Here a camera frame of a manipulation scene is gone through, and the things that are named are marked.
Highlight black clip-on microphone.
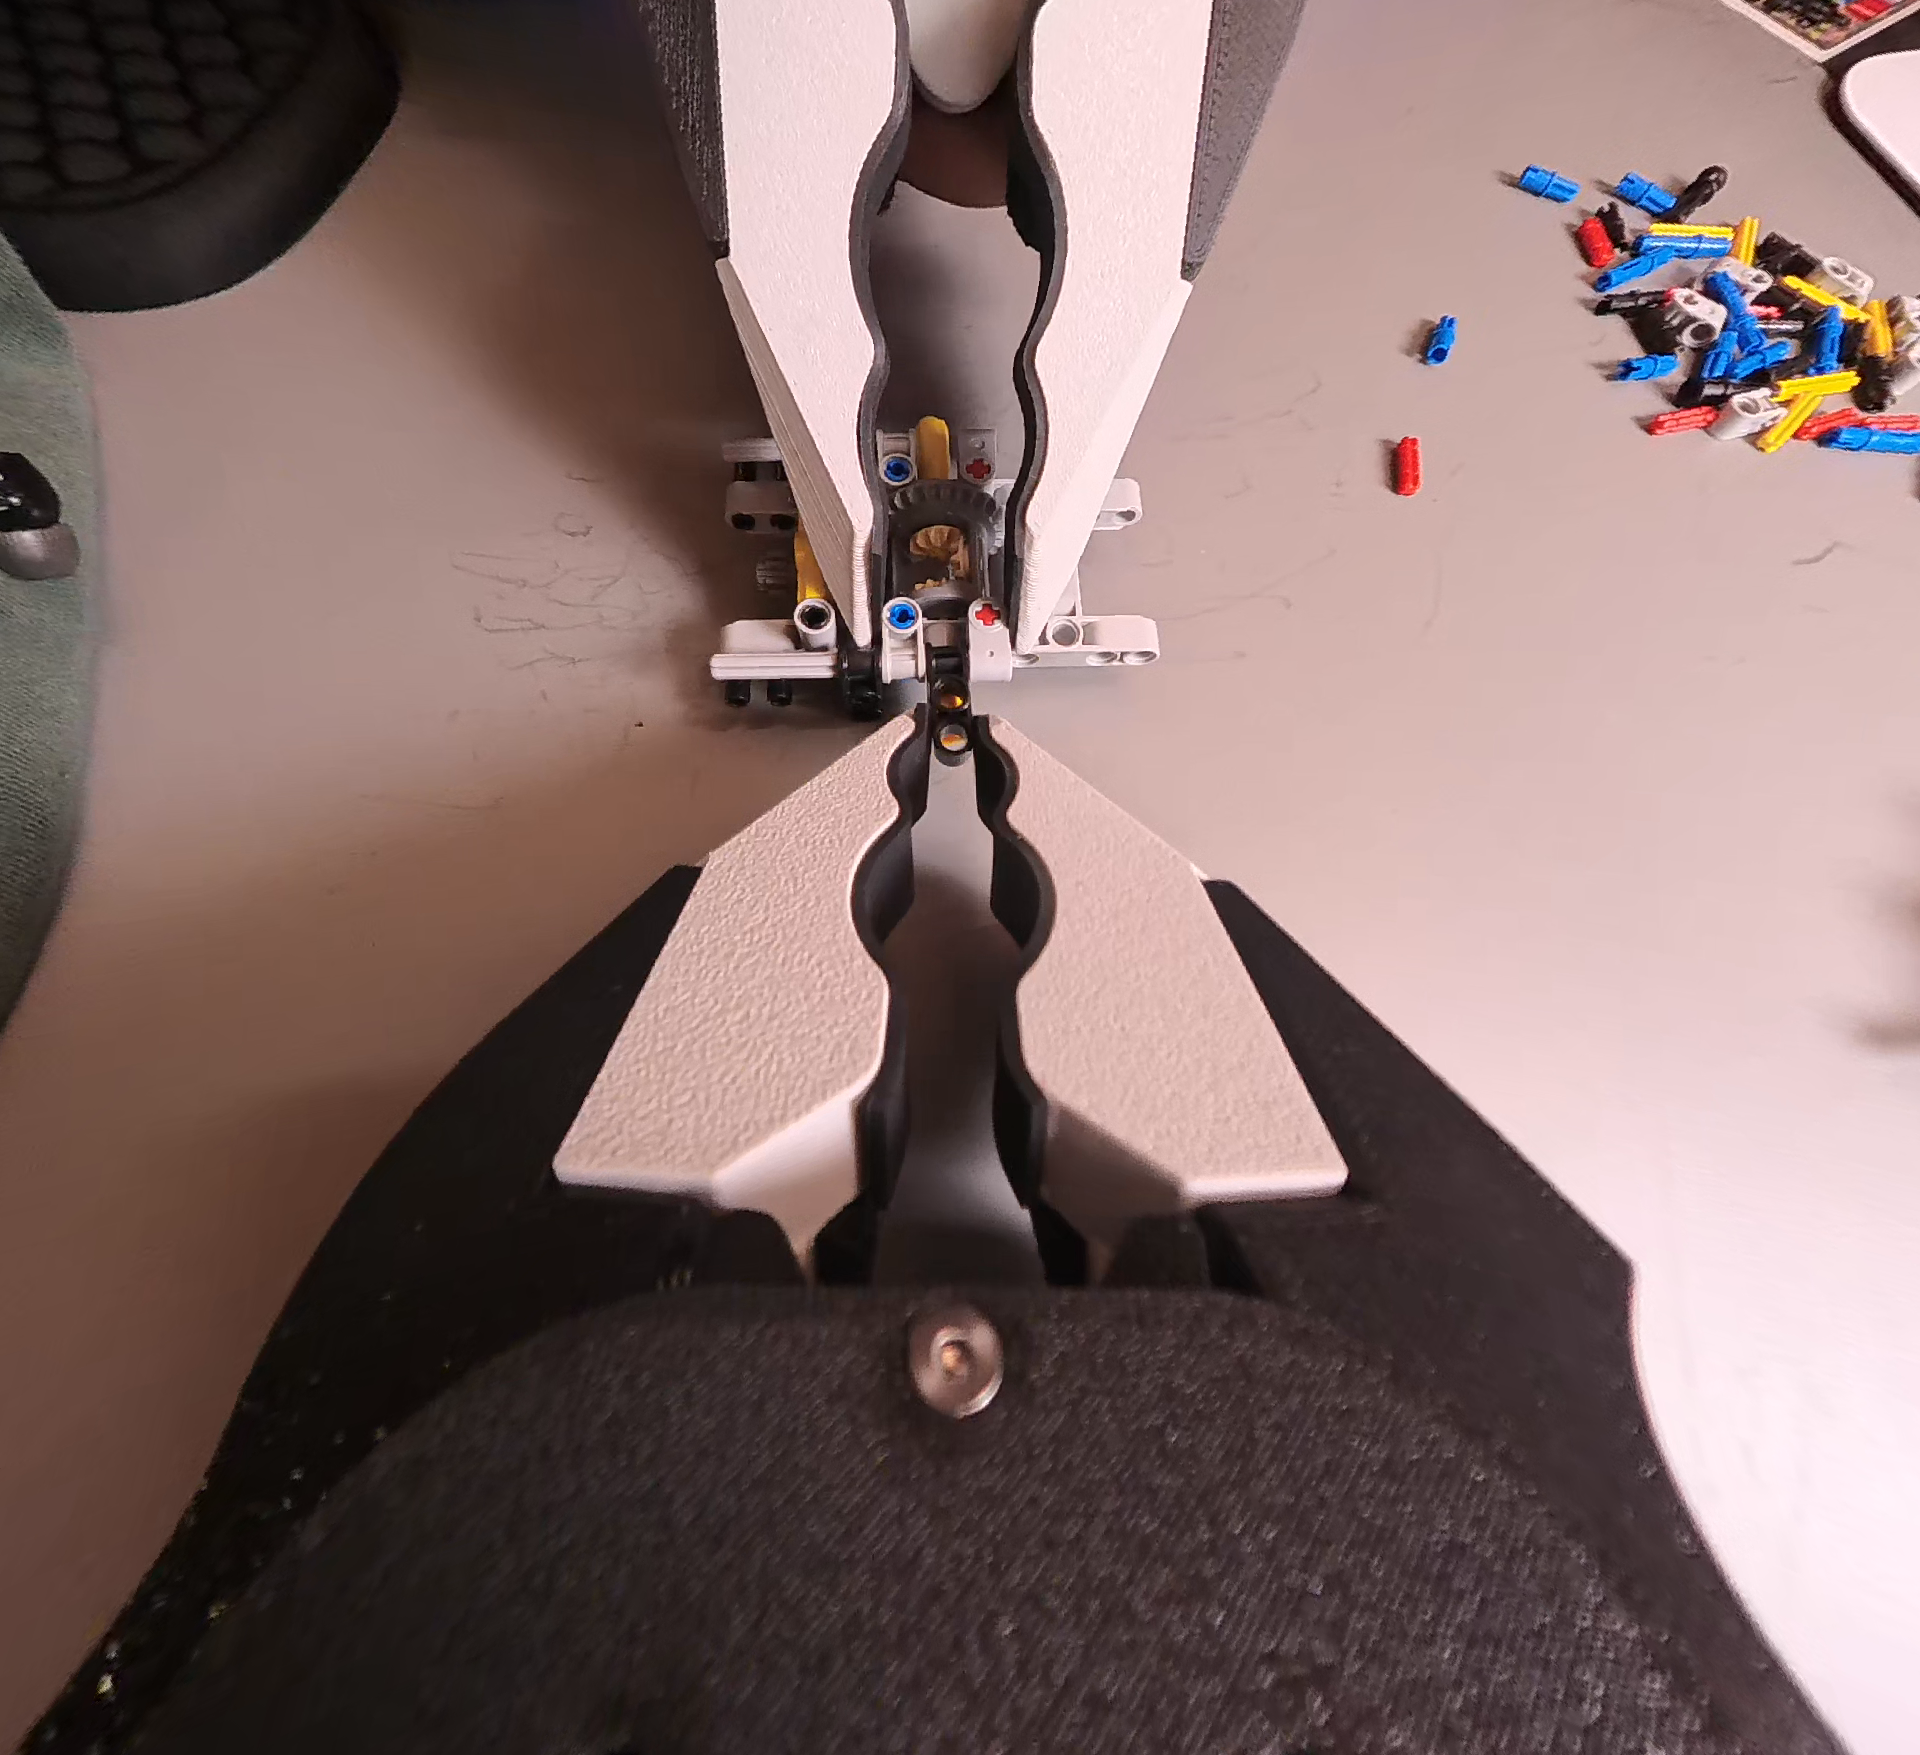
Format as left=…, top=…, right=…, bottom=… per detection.
left=0, top=449, right=81, bottom=582

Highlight black lego liftarm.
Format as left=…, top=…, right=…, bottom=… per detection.
left=918, top=637, right=983, bottom=775

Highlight person's green sweater torso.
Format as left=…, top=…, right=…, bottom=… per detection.
left=0, top=231, right=106, bottom=1022

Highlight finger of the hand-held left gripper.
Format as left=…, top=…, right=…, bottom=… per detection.
left=705, top=0, right=911, bottom=642
left=1017, top=0, right=1225, bottom=657

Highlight pile of small lego pins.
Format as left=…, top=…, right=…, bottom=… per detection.
left=1513, top=162, right=1920, bottom=455

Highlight grey lego gear assembly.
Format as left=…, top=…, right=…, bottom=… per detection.
left=707, top=411, right=1162, bottom=721

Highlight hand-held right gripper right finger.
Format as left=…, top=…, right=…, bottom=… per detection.
left=981, top=716, right=1350, bottom=1262

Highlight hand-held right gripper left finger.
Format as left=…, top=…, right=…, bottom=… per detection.
left=552, top=707, right=919, bottom=1262

